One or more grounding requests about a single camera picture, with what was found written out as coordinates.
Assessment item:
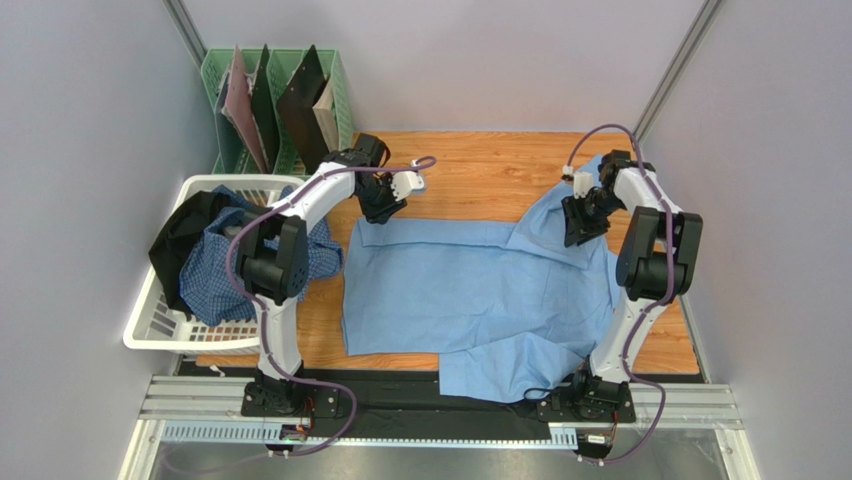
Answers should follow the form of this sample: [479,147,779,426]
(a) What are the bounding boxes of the left corner aluminium profile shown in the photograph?
[162,0,207,69]

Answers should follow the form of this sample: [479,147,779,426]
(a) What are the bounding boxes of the right corner aluminium profile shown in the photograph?
[633,0,726,142]

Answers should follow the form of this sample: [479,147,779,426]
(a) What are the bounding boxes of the black garment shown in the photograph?
[148,191,231,314]

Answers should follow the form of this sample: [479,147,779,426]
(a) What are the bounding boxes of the pink board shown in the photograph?
[223,45,269,174]

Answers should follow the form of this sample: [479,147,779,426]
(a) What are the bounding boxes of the white plastic laundry basket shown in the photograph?
[123,174,304,355]

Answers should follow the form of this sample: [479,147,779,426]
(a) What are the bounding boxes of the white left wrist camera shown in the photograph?
[391,171,427,201]

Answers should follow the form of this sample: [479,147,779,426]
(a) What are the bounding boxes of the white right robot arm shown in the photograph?
[561,150,703,420]

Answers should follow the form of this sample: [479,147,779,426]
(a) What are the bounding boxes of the corner aluminium profile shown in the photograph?
[162,0,207,69]
[633,0,726,142]

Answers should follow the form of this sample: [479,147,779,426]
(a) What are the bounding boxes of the blue checkered shirt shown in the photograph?
[178,185,344,327]

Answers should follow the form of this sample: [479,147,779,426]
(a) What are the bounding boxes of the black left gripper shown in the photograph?
[356,172,408,226]

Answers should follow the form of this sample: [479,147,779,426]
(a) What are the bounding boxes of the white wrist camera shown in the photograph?
[562,165,595,199]
[391,171,427,201]

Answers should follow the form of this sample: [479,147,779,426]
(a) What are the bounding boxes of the light blue long sleeve shirt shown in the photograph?
[341,183,619,403]

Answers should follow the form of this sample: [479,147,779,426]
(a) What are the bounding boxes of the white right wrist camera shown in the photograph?
[562,165,595,199]

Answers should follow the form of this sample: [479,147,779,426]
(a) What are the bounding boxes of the dark green board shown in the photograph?
[251,45,280,173]

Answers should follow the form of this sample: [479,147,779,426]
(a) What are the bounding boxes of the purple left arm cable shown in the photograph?
[224,155,439,458]

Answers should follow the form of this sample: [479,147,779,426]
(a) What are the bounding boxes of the beige board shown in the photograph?
[312,79,339,152]

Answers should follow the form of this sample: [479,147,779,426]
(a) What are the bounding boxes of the black board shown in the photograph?
[276,45,329,175]

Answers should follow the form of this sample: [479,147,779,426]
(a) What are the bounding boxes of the green plastic file rack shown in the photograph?
[200,47,355,199]

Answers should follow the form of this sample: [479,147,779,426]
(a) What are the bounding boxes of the aluminium frame rail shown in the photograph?
[139,375,760,479]

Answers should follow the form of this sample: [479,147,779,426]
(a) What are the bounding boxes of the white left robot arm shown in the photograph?
[226,135,435,418]

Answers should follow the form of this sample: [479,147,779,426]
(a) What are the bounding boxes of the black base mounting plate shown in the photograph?
[240,369,594,441]

